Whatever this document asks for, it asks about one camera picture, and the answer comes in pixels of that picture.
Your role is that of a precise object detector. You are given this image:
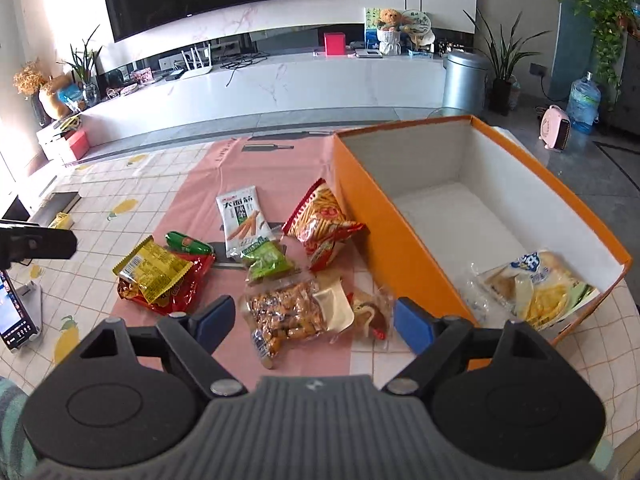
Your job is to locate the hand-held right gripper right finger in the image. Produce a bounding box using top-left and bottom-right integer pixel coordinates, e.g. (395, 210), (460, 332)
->
(381, 297), (549, 397)

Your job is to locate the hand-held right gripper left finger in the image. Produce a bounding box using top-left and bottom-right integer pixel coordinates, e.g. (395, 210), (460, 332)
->
(80, 296), (249, 400)

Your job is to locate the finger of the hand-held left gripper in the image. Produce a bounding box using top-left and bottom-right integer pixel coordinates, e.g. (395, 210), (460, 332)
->
(0, 225), (79, 267)

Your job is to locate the clear pastry packet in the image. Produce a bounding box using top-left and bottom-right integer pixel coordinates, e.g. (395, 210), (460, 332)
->
(347, 285), (401, 354)

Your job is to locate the clear nut packet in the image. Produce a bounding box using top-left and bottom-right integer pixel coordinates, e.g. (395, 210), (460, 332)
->
(240, 280), (332, 369)

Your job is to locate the green snack packet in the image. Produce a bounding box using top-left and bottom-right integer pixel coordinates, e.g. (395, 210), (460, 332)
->
(242, 240), (303, 286)

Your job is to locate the green sausage stick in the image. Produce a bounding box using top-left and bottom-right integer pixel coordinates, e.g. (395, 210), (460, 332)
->
(165, 231), (214, 257)

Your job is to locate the cream snack packet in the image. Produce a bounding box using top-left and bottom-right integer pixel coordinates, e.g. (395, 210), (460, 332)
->
(312, 280), (357, 334)

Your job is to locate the yellow snack packet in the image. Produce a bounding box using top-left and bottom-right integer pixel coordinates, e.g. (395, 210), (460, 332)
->
(112, 236), (194, 306)

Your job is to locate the white spicy strip packet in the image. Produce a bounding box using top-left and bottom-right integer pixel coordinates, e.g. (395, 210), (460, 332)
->
(216, 185), (274, 260)

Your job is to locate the orange cardboard box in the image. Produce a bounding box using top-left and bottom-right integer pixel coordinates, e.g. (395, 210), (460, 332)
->
(332, 115), (634, 372)

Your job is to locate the red fries snack packet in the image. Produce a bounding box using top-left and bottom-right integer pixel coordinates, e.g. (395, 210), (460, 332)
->
(282, 179), (370, 272)

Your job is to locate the white phone stand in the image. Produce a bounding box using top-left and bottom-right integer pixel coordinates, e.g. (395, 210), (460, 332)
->
(10, 280), (45, 355)

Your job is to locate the pink checked tablecloth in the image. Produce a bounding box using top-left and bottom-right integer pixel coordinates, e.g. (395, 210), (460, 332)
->
(0, 132), (640, 480)

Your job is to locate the smartphone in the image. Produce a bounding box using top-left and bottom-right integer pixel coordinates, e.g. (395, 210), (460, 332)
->
(0, 269), (41, 350)

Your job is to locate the red gift box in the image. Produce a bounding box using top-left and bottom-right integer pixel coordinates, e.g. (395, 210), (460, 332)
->
(59, 130), (91, 162)

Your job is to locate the clear bread packet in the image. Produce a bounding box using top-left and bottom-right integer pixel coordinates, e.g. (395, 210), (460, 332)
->
(467, 248), (601, 332)

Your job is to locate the brown plush bear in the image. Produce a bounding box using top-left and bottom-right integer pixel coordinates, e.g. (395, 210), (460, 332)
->
(39, 74), (84, 121)

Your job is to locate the dried flower bunch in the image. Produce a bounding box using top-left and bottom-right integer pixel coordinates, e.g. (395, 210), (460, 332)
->
(12, 59), (49, 96)

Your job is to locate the plant in glass vase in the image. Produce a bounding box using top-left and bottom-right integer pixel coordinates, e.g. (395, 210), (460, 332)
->
(57, 25), (104, 107)

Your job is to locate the teal striped clothing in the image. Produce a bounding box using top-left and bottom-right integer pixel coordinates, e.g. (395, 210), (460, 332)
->
(0, 375), (39, 480)

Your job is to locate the white router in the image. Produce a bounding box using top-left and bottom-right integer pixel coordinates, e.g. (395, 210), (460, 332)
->
(178, 45), (214, 80)

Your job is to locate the white marble console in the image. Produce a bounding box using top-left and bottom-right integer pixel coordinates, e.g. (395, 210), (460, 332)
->
(36, 24), (448, 162)

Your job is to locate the pink space heater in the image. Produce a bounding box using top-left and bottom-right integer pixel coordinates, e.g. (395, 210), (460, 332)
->
(537, 104), (573, 151)

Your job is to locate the silver trash can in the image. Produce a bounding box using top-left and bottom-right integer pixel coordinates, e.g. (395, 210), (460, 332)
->
(442, 50), (490, 116)

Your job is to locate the potted long-leaf plant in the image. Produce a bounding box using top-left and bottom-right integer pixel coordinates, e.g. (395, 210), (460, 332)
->
(462, 7), (551, 115)

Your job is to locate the blue water bottle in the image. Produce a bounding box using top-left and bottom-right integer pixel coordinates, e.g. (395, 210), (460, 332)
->
(566, 72), (601, 135)

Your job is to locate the teddy bear bouquet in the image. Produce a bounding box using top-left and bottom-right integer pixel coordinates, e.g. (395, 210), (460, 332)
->
(377, 8), (405, 56)

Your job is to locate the round paper fan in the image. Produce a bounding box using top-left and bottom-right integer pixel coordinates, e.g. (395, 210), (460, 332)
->
(402, 10), (435, 44)

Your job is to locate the green picture card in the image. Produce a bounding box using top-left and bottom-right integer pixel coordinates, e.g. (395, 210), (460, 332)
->
(364, 7), (386, 49)

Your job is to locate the dark cabinet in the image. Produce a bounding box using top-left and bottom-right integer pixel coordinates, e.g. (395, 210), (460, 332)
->
(594, 25), (640, 137)

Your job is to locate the potted pothos plant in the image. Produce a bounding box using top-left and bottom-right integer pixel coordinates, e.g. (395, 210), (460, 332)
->
(559, 0), (637, 111)

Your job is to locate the black cable bundle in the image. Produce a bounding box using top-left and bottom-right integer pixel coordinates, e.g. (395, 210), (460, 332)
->
(219, 51), (272, 72)

